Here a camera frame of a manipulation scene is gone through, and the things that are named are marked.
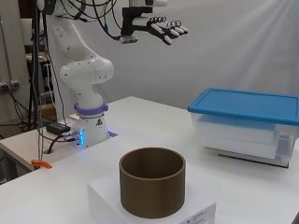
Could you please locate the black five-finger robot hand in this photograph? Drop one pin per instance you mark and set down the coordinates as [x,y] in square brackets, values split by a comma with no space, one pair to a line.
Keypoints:
[140,23]

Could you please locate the blue plastic box lid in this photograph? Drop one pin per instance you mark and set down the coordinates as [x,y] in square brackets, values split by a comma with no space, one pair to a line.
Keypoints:
[249,104]

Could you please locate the white seven-joint robot arm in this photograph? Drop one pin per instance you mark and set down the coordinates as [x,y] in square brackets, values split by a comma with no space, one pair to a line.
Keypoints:
[87,71]

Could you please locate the white hanging sheet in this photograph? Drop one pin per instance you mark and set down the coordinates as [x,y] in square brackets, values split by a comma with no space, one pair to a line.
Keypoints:
[233,46]

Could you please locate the black tripod pole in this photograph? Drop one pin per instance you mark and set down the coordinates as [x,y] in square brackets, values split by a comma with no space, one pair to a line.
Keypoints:
[35,62]

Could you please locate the brown cardboard box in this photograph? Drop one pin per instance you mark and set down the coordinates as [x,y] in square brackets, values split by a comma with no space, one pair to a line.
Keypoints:
[48,111]

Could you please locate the white flat box in clear box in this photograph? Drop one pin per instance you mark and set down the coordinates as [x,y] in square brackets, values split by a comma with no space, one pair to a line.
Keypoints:
[236,137]

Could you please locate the brown round tub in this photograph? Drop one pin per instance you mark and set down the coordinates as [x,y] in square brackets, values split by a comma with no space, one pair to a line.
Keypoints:
[152,193]

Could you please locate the orange clamp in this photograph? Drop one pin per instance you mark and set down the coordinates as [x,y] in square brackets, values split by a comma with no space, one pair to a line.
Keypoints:
[40,164]

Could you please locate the white flat box stand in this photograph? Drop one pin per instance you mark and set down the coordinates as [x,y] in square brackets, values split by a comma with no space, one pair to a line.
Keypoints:
[102,199]

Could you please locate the clear plastic storage box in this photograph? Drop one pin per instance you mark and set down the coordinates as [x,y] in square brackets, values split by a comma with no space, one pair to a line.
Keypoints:
[287,141]

